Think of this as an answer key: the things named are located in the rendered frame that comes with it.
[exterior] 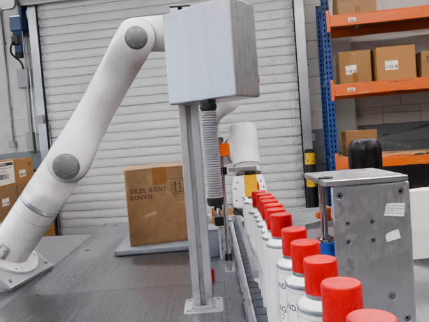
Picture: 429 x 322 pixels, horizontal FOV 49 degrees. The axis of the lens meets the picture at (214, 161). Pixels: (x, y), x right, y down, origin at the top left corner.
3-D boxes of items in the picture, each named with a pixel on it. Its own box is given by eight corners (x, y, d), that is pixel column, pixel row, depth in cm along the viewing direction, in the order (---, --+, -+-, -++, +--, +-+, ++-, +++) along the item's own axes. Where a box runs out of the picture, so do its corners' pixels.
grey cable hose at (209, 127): (225, 206, 92) (216, 98, 91) (207, 207, 92) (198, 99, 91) (224, 203, 95) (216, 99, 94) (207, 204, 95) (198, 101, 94)
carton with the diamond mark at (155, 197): (198, 239, 168) (192, 163, 167) (130, 247, 164) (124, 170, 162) (186, 225, 198) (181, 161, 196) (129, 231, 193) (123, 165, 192)
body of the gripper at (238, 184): (230, 170, 137) (233, 208, 134) (265, 167, 137) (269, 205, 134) (230, 177, 144) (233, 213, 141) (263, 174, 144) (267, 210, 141)
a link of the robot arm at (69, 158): (83, 177, 143) (76, 195, 128) (46, 158, 140) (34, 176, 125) (163, 31, 135) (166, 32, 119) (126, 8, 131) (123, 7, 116)
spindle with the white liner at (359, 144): (394, 259, 114) (387, 137, 113) (358, 262, 114) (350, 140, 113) (382, 250, 123) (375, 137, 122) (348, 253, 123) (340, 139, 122)
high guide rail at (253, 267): (258, 278, 86) (258, 270, 86) (252, 278, 86) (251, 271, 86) (233, 199, 193) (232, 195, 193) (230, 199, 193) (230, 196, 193)
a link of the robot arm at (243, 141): (225, 166, 140) (252, 160, 136) (221, 125, 144) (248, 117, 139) (239, 172, 147) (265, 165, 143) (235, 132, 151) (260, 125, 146)
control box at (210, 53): (237, 96, 89) (229, -5, 88) (168, 105, 99) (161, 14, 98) (262, 97, 98) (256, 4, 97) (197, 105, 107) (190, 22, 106)
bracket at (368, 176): (408, 180, 61) (408, 173, 61) (323, 187, 61) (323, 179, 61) (373, 172, 74) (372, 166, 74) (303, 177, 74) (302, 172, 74)
